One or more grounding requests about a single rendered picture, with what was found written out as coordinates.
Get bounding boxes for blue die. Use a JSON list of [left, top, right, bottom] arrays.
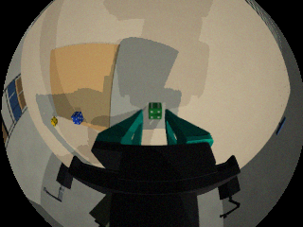
[[71, 112, 83, 125]]

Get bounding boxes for yellow die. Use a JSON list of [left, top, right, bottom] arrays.
[[51, 116, 58, 127]]

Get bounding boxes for green die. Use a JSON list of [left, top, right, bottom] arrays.
[[149, 103, 162, 119]]

